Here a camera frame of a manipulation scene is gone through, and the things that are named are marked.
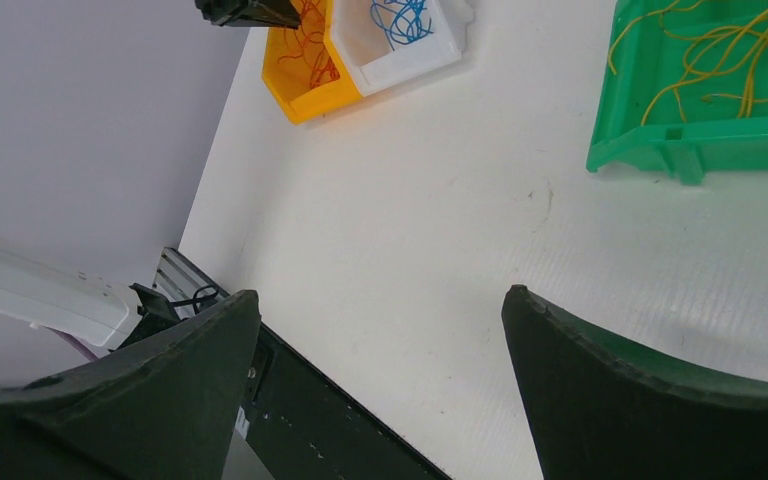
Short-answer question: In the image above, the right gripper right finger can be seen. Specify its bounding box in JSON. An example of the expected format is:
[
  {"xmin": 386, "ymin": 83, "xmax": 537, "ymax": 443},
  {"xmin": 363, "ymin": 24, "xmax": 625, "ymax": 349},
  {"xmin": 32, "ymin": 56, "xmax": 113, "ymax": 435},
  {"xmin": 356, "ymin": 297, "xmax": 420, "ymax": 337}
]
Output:
[{"xmin": 501, "ymin": 285, "xmax": 768, "ymax": 479}]

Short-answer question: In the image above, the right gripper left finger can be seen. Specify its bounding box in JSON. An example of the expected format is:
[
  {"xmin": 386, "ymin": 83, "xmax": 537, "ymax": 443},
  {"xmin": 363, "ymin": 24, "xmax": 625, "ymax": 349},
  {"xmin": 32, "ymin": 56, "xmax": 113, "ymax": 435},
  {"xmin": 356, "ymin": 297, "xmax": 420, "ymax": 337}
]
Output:
[{"xmin": 0, "ymin": 290, "xmax": 261, "ymax": 479}]

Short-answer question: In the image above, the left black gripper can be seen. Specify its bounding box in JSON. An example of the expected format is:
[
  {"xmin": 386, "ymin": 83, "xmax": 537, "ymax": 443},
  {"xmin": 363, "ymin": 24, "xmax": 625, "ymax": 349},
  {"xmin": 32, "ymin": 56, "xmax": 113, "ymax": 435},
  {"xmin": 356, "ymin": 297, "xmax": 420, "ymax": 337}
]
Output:
[{"xmin": 194, "ymin": 0, "xmax": 302, "ymax": 30}]

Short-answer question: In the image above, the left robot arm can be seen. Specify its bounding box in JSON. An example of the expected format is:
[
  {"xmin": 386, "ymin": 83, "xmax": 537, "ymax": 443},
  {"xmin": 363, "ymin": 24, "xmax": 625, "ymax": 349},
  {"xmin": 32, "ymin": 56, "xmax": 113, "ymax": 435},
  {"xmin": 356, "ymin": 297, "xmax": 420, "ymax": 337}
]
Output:
[{"xmin": 0, "ymin": 1, "xmax": 296, "ymax": 349}]

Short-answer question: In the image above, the orange plastic bin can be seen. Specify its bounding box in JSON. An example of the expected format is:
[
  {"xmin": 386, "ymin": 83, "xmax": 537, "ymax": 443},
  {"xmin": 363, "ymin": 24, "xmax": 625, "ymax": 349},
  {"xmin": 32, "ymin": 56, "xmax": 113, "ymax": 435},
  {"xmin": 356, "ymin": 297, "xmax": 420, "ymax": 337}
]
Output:
[{"xmin": 261, "ymin": 0, "xmax": 363, "ymax": 124}]

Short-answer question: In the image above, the white plastic bin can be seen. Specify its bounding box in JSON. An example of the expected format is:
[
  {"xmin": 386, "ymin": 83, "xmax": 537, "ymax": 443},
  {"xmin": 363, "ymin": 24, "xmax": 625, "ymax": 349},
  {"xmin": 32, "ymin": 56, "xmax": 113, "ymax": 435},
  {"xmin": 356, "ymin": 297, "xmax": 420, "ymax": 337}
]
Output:
[{"xmin": 331, "ymin": 0, "xmax": 474, "ymax": 97}]

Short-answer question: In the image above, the green plastic bin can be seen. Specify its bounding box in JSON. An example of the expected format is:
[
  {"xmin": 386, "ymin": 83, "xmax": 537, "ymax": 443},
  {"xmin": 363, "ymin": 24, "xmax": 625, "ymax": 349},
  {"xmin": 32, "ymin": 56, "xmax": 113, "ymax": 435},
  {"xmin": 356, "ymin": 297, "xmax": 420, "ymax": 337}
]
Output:
[{"xmin": 586, "ymin": 1, "xmax": 768, "ymax": 185}]

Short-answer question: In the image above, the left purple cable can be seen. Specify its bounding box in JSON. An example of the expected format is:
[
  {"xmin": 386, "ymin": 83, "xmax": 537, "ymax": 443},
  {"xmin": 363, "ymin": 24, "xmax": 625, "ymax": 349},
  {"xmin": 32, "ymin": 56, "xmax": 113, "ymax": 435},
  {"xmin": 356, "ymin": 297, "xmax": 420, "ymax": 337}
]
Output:
[{"xmin": 46, "ymin": 327, "xmax": 102, "ymax": 364}]

